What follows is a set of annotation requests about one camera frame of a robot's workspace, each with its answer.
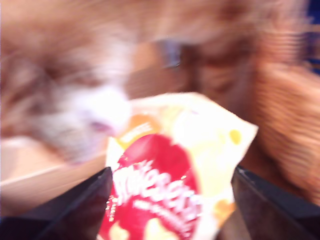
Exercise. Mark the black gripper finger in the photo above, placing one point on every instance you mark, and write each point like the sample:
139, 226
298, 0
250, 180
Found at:
82, 207
275, 212

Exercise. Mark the white red Maltesers bag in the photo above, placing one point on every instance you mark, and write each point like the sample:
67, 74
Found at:
155, 160

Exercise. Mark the brown cardboard box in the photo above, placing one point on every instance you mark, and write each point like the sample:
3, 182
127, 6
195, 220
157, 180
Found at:
37, 175

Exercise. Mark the woven wicker basket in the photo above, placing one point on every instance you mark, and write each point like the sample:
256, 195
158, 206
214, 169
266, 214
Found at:
295, 125

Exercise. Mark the orange tabby cat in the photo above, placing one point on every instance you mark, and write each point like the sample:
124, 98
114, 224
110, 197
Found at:
75, 62

